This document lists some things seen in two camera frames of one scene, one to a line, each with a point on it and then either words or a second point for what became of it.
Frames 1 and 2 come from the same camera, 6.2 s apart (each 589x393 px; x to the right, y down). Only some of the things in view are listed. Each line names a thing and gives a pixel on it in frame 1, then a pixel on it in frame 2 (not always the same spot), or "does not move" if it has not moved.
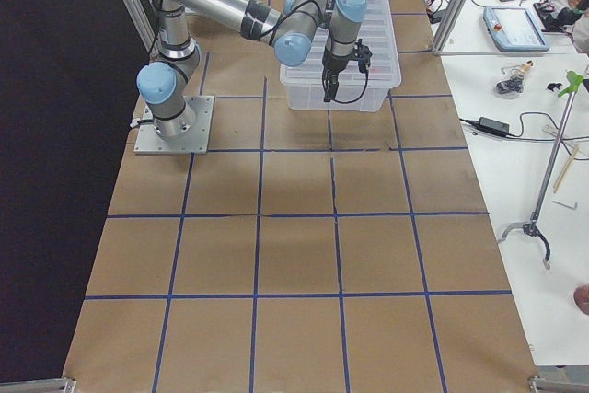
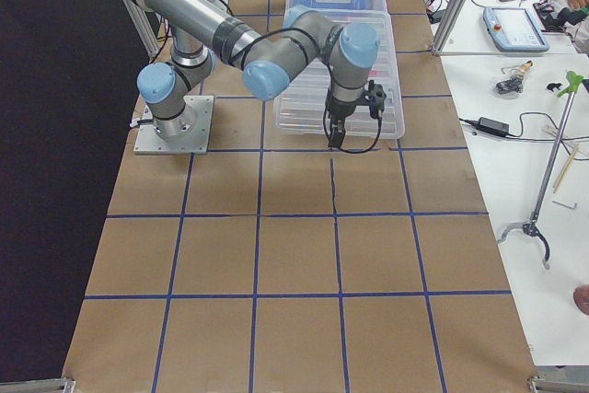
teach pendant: [514, 28] does not move
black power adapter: [491, 126] does not move
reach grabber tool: [532, 225] does not move
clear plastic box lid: [375, 30] -> [301, 110]
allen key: [564, 204] does not move
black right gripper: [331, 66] -> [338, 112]
